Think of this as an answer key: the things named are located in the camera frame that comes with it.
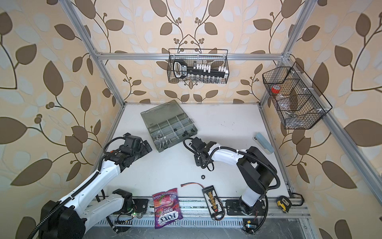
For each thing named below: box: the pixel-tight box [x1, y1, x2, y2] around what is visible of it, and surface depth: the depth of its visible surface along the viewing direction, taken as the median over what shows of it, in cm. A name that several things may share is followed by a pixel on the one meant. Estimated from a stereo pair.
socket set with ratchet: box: [173, 59, 229, 80], surface depth 86 cm
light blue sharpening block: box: [252, 132, 275, 155], surface depth 96 cm
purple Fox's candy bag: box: [152, 187, 184, 230], surface depth 74 cm
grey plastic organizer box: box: [140, 99, 198, 153], surface depth 106 cm
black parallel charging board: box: [201, 185, 226, 221], surface depth 75 cm
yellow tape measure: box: [276, 195, 292, 214], surface depth 75 cm
